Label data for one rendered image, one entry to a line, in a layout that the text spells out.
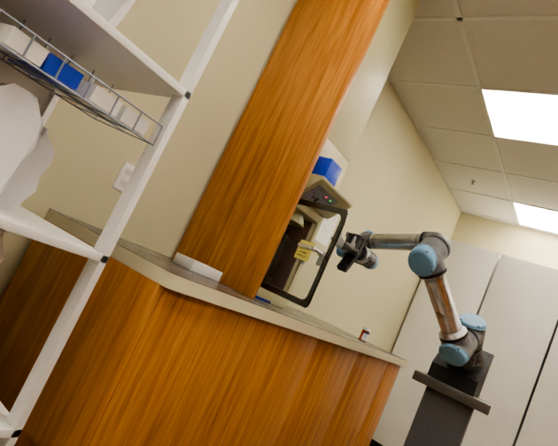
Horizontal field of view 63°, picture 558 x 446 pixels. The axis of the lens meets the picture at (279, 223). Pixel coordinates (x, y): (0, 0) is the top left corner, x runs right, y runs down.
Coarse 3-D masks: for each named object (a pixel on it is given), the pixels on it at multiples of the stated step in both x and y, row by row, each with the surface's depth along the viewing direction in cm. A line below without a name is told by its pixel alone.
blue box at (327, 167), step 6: (318, 162) 194; (324, 162) 192; (330, 162) 191; (318, 168) 193; (324, 168) 191; (330, 168) 192; (336, 168) 195; (318, 174) 192; (324, 174) 190; (330, 174) 193; (336, 174) 196; (330, 180) 194; (336, 180) 197
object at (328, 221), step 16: (304, 208) 186; (320, 208) 180; (336, 208) 175; (288, 224) 188; (304, 224) 182; (320, 224) 177; (336, 224) 172; (288, 240) 184; (320, 240) 174; (336, 240) 169; (288, 256) 181; (272, 272) 183; (288, 272) 178; (304, 272) 172; (320, 272) 168; (272, 288) 180; (288, 288) 174; (304, 288) 169; (304, 304) 166
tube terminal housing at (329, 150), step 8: (328, 144) 204; (328, 152) 206; (336, 152) 211; (336, 160) 213; (344, 160) 218; (344, 168) 220; (336, 184) 218; (264, 288) 196; (264, 296) 198; (272, 296) 202; (280, 296) 207; (280, 304) 209
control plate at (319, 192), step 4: (316, 188) 193; (320, 188) 193; (308, 192) 193; (312, 192) 194; (316, 192) 195; (320, 192) 196; (324, 192) 196; (308, 196) 196; (316, 196) 198; (320, 196) 198; (324, 196) 199; (328, 196) 200; (312, 200) 199; (320, 200) 201; (324, 200) 202; (328, 200) 202; (332, 200) 203; (336, 200) 204; (328, 204) 206; (332, 204) 206
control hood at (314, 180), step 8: (312, 176) 190; (320, 176) 188; (312, 184) 189; (320, 184) 191; (328, 184) 192; (304, 192) 193; (328, 192) 197; (336, 192) 199; (344, 200) 206; (344, 208) 212
